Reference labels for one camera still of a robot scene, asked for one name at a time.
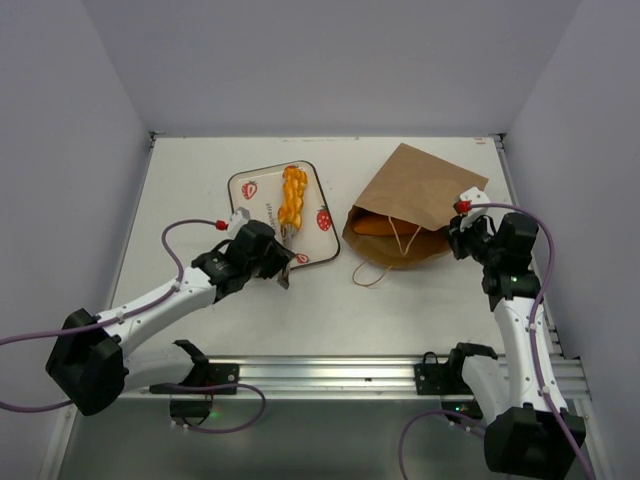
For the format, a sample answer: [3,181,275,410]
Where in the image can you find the metal tongs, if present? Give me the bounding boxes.
[277,225,297,290]

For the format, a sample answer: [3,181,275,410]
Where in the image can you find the braided fake bread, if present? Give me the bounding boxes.
[278,165,308,231]

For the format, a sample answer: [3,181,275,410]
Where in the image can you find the brown paper bag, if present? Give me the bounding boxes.
[342,143,489,276]

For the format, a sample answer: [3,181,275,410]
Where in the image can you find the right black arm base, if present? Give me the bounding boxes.
[413,342,498,396]

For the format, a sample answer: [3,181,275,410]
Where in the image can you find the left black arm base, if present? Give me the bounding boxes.
[169,363,240,426]

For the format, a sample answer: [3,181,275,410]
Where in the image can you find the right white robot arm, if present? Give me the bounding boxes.
[445,213,586,479]

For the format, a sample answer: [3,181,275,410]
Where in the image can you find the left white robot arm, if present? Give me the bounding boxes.
[45,220,296,416]

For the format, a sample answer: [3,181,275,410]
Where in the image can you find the orange fake bread loaf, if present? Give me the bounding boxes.
[352,215,421,237]

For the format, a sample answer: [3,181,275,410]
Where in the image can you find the strawberry pattern tray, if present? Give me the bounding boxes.
[228,161,340,269]

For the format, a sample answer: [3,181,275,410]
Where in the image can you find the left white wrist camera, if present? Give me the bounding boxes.
[214,207,251,239]

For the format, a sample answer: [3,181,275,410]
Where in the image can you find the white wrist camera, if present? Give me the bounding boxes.
[453,187,490,225]
[214,207,251,239]

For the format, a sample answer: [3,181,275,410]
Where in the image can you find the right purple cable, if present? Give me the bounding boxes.
[398,201,599,480]

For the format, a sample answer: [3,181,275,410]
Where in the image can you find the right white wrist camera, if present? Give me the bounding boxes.
[453,187,490,225]

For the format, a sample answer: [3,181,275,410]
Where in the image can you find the aluminium frame rail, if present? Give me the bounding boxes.
[67,355,591,400]

